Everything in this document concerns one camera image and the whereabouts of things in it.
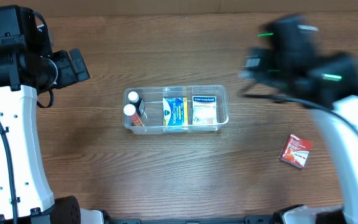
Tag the clear plastic container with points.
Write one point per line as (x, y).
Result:
(153, 114)

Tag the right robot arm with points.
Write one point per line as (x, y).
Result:
(327, 86)

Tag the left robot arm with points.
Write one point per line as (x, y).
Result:
(28, 68)

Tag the red white small box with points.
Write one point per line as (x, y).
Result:
(296, 151)

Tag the orange tube white cap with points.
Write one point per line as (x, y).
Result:
(130, 111)

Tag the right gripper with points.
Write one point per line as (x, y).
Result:
(252, 63)

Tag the white Hansaplast box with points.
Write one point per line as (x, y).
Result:
(204, 110)

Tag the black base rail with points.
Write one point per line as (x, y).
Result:
(248, 219)

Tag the dark bottle white cap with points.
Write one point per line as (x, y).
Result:
(137, 101)

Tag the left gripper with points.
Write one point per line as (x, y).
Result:
(74, 66)

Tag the blue yellow VapoDrops box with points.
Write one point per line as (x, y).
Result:
(175, 111)

